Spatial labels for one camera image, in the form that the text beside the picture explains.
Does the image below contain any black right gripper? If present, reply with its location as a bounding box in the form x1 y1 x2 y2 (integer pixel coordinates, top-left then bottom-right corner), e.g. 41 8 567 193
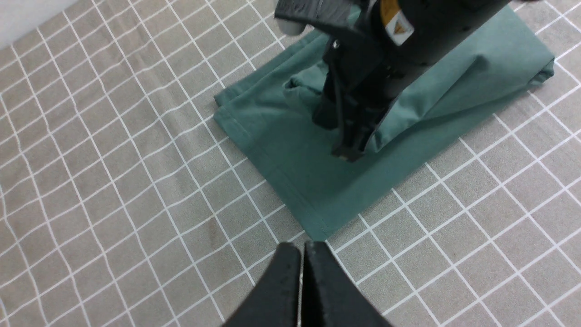
313 32 409 162

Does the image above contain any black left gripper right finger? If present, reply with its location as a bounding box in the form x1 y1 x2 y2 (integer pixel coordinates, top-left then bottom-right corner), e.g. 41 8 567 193
301 242 391 327

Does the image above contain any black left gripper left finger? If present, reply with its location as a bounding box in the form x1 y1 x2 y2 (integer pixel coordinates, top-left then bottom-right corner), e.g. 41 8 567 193
223 243 302 327

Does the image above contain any green long-sleeved shirt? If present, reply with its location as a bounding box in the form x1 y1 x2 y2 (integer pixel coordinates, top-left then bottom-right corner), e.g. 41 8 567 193
213 6 555 241

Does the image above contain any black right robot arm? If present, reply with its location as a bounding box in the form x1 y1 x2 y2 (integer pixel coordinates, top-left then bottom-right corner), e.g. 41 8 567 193
293 0 507 162

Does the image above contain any beige grid-pattern tablecloth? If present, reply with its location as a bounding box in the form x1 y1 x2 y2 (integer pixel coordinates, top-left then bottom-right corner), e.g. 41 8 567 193
0 0 581 327

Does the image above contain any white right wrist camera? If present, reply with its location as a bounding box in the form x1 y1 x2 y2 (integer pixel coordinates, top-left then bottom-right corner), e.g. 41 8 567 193
274 0 364 42

